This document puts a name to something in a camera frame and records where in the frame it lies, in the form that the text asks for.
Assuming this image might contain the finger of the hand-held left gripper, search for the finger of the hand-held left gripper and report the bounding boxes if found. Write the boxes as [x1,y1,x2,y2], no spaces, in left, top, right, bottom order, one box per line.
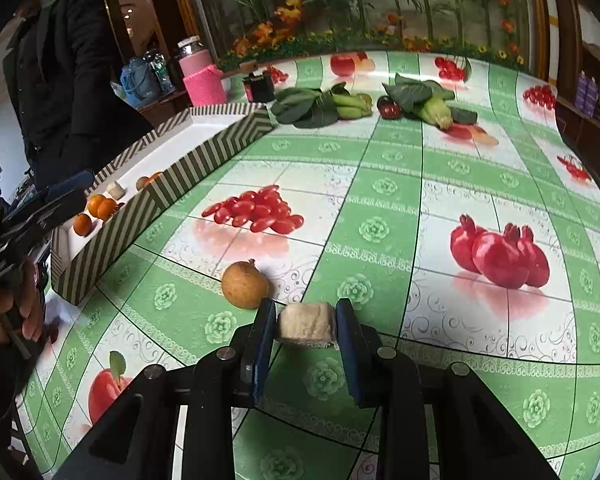
[37,170,97,203]
[5,188,88,256]

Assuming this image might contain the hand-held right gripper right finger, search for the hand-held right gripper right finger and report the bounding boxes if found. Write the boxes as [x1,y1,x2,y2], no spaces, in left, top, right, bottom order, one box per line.
[334,297,561,480]

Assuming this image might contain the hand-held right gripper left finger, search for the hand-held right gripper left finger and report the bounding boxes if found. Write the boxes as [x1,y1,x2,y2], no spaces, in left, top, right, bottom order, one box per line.
[55,297,278,480]

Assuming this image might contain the white tray with striped sides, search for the white tray with striped sides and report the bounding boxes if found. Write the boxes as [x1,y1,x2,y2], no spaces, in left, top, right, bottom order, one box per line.
[50,101,276,306]

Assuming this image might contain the person's left hand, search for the person's left hand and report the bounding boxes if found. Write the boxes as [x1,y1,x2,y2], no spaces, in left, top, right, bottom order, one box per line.
[0,262,46,343]

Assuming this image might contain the person in black jacket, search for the person in black jacket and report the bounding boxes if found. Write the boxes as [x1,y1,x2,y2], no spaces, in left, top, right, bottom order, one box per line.
[2,0,156,186]

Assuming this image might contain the blue kettle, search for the blue kettle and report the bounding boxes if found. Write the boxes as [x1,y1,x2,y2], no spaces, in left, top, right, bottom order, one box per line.
[120,57,163,108]

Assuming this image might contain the clear water bottle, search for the clear water bottle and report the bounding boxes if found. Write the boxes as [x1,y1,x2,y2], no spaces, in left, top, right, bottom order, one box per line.
[145,50,173,93]

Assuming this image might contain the pink knitted container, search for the pink knitted container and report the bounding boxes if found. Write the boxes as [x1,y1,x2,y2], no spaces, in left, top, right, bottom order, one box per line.
[182,65,229,107]

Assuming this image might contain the jar with pink sleeve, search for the jar with pink sleeve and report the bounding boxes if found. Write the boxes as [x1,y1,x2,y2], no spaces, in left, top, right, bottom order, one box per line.
[174,36,212,78]

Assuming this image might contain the green fruit-print tablecloth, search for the green fruit-print tablecloth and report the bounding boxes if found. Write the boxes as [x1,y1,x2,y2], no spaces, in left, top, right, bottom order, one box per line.
[15,50,600,480]

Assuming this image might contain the small black box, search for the small black box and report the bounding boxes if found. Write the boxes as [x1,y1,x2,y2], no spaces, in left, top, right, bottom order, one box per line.
[243,72,277,103]

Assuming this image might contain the dark leafy greens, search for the dark leafy greens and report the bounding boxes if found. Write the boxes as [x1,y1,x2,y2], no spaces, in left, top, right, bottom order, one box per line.
[271,87,340,128]
[382,72,478,126]

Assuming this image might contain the red bell pepper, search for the red bell pepper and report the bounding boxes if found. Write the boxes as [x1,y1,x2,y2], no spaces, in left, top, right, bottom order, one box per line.
[376,95,403,120]

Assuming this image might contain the green banana bunch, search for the green banana bunch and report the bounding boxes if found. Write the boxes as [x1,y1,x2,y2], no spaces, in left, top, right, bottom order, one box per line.
[330,82,374,120]

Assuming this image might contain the corn cob in husk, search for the corn cob in husk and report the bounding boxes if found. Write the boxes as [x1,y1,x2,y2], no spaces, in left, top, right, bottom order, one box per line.
[414,96,453,130]

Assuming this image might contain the wooden side cabinet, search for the wooden side cabinet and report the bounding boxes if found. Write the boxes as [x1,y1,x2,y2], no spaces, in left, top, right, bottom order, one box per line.
[555,95,600,186]

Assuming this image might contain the artificial flower wall decoration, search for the artificial flower wall decoration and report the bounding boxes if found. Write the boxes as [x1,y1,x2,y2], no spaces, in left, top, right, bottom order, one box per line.
[180,0,541,68]

